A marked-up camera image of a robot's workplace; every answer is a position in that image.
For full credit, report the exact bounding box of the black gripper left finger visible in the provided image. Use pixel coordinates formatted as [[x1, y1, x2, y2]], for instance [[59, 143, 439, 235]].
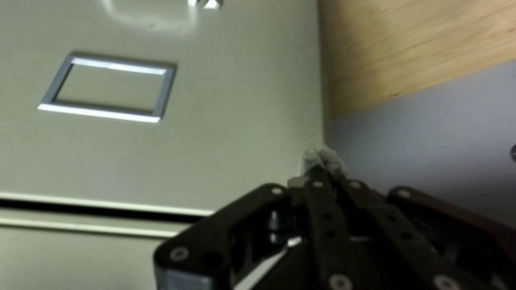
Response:
[[152, 143, 347, 290]]

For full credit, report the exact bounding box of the beige labelled cabinet drawer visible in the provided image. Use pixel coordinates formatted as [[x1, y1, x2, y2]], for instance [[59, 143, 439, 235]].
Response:
[[0, 204, 218, 290]]

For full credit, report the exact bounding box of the beige unlabelled cabinet drawer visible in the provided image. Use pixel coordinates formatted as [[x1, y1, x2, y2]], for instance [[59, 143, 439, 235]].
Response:
[[0, 0, 328, 219]]

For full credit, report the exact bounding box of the empty silver label holder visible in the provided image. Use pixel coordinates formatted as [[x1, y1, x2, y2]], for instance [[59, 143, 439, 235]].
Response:
[[36, 50, 180, 125]]

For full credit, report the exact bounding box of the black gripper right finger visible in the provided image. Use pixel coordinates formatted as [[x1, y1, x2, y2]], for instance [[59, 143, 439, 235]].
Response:
[[320, 143, 516, 290]]

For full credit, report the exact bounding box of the silver handle of unlabelled drawer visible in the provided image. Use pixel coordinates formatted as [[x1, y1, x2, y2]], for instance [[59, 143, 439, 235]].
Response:
[[101, 0, 226, 25]]

